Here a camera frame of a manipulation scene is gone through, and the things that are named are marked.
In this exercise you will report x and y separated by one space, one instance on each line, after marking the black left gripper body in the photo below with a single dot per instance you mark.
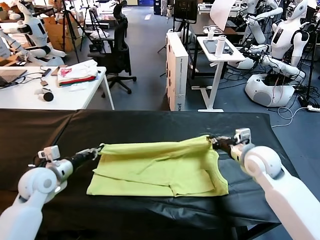
81 158

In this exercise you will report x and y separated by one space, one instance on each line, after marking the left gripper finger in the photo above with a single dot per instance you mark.
94 155
93 149

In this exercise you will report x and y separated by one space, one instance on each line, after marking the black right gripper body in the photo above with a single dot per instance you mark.
226 145

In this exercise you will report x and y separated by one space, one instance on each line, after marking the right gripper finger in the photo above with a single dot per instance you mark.
215 144
218 138

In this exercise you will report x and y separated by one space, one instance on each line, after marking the yellow-green t-shirt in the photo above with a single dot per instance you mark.
155 175

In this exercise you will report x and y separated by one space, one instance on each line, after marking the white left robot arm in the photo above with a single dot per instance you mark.
37 185

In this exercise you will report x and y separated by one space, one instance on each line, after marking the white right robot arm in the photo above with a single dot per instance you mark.
260 162

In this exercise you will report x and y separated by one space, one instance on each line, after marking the black plastic table cover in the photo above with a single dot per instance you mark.
30 130
150 212

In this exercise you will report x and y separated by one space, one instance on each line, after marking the white tissue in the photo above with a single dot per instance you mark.
77 88

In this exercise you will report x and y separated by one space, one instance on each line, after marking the white humanoid robot round base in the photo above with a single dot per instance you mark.
267 92

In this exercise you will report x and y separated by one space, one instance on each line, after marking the green folded garment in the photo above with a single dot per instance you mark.
72 84

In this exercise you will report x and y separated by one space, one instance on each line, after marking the black cylinder speaker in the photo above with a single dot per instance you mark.
48 97

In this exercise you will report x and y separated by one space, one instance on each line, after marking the red folded garment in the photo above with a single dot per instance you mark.
82 79

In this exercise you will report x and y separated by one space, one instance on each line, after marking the tall white carton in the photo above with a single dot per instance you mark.
178 75

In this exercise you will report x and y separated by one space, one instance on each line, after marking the small white device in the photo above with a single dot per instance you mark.
40 91

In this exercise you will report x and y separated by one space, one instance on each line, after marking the white work table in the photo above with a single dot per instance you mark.
25 102

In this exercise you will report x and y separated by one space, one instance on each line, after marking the white standing desk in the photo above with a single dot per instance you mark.
225 58

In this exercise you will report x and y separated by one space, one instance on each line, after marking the small black remote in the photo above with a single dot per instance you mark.
229 51

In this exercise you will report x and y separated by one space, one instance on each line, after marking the black power brick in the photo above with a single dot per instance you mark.
303 100

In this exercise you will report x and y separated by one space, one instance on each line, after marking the black adapter dongle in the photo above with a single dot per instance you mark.
46 72

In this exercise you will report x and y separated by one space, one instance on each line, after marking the white water bottle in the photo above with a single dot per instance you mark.
219 47

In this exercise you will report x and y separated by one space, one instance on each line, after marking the dark grey tablet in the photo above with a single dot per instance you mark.
209 46

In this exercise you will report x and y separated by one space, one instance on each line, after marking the white power strip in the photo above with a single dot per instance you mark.
313 108

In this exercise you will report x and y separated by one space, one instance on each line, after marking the black office chair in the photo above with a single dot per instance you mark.
121 50

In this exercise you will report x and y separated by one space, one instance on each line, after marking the grey laptop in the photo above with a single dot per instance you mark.
10 75

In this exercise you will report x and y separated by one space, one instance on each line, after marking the black stand pole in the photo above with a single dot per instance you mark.
311 62

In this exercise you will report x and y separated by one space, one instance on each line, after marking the brown cardboard box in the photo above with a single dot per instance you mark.
56 35

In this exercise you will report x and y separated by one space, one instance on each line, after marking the white curved sheet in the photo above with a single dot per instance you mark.
221 15

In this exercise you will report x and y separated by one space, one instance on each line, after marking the white robot with black panel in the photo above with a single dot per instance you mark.
37 32

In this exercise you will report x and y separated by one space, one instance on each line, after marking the black monitor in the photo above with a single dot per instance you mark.
185 10

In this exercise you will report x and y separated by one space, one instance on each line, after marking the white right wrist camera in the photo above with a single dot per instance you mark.
243 135

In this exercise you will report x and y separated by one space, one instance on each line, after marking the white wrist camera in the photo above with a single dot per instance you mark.
243 135
51 152

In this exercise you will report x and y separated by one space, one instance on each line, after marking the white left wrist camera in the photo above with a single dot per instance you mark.
51 152

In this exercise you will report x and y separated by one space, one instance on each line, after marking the black camera tripod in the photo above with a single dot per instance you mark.
68 27
96 27

